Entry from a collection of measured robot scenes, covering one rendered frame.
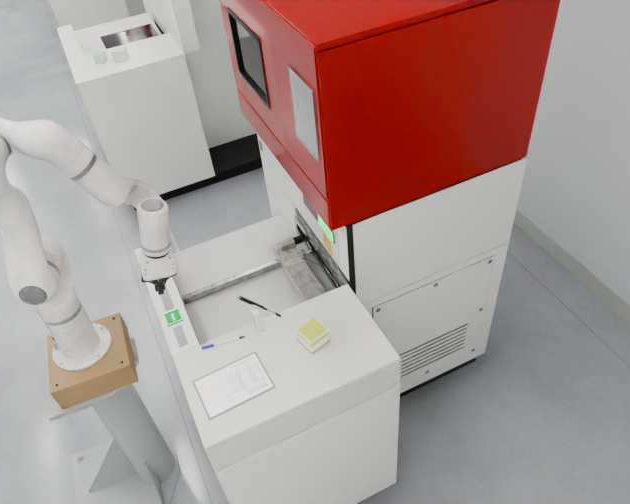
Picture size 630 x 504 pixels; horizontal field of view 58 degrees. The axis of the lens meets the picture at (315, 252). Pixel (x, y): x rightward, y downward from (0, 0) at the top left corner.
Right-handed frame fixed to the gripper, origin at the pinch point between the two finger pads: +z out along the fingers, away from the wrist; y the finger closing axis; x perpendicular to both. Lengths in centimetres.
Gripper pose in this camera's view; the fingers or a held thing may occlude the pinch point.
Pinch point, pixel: (159, 287)
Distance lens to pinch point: 185.4
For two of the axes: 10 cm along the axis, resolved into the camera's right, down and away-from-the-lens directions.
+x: 4.3, 6.1, -6.7
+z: -1.1, 7.7, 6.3
